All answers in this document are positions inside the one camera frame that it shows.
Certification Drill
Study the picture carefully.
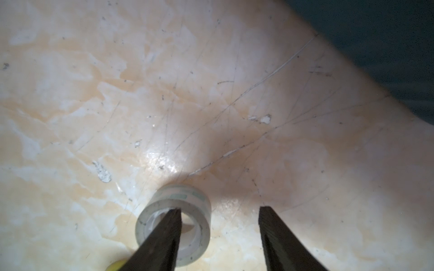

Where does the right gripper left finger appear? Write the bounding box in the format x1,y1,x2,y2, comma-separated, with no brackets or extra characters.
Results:
119,209,182,271

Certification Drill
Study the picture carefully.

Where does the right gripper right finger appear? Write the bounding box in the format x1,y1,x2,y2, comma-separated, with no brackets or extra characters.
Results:
258,206,326,271

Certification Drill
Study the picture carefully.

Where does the yellow tape roll five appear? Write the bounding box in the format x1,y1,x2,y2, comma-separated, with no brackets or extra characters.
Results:
106,259,128,271

